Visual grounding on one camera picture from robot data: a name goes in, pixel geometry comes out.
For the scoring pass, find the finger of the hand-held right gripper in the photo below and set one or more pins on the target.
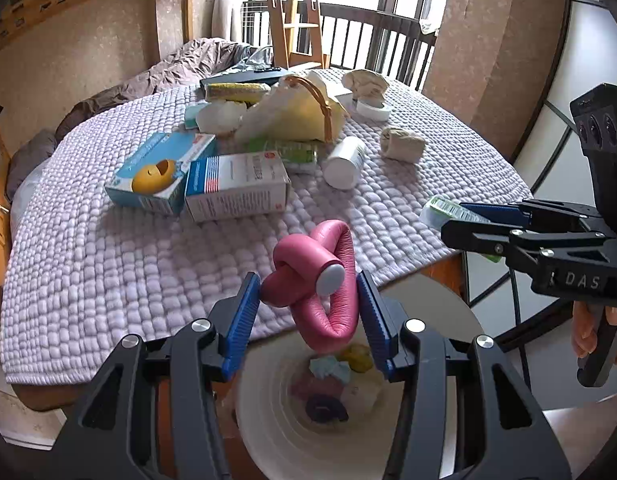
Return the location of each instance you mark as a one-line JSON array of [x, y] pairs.
[[498, 212], [478, 235]]

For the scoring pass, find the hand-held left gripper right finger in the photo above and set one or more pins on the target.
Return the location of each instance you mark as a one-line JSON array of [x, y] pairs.
[[378, 330]]

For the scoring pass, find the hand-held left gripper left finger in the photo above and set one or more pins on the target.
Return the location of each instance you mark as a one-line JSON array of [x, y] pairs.
[[241, 330]]

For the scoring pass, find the yellow wrapper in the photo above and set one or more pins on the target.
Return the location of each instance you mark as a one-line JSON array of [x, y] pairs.
[[356, 360]]

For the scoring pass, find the pink knotted tube toy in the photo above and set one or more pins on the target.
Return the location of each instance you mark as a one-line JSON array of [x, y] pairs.
[[333, 320]]

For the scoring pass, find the green label plastic packet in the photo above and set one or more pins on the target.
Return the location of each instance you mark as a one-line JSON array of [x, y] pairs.
[[438, 207], [293, 152]]

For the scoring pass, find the light blue packet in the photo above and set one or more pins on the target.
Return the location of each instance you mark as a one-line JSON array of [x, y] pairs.
[[328, 366]]

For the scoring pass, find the white plastic bucket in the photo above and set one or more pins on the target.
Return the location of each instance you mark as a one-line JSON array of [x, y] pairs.
[[278, 410]]

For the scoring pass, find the navy knotted tube toy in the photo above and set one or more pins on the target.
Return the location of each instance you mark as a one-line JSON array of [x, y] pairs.
[[318, 410]]

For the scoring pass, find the person's right hand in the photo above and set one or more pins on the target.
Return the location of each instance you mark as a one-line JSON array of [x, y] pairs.
[[583, 330]]

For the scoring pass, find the lilac knitted mat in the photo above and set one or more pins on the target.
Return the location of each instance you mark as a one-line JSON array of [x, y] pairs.
[[138, 270]]

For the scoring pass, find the white cardboard box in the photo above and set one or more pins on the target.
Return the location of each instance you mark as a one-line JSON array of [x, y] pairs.
[[238, 195]]

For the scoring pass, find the white plastic bottle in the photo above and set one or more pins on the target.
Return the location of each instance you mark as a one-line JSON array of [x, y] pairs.
[[343, 165]]

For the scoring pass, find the white tape roll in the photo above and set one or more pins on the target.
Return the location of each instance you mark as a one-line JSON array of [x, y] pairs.
[[373, 111]]

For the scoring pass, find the blue box with yellow print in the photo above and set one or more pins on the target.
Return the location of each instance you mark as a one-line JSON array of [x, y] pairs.
[[153, 170]]

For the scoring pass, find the beige crumpled cloth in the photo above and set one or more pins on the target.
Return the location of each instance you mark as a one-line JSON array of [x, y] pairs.
[[366, 82]]

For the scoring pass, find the small white hanging cloth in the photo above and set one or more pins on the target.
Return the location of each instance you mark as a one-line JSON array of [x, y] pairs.
[[427, 27]]

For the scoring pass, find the pale yellow cloth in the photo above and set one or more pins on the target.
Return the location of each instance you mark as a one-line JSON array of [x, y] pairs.
[[298, 120]]

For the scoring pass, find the white crumpled tissue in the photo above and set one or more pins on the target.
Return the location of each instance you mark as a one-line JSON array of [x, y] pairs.
[[221, 116]]

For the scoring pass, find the black railing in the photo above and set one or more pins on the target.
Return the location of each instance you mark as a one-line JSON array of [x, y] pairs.
[[388, 25]]

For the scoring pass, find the small teal box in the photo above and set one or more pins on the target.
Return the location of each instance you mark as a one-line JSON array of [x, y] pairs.
[[192, 116]]

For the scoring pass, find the yellow snack packet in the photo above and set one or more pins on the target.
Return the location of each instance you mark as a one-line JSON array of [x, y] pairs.
[[236, 92]]

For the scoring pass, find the black flat box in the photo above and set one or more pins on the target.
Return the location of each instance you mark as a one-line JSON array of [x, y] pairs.
[[238, 77]]

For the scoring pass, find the black remote control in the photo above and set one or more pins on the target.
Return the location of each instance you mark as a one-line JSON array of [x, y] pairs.
[[267, 69]]

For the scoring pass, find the wooden ladder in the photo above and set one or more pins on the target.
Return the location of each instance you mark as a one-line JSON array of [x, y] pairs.
[[281, 35]]

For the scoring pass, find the white curtain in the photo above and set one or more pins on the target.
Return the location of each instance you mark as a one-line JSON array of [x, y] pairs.
[[226, 10]]

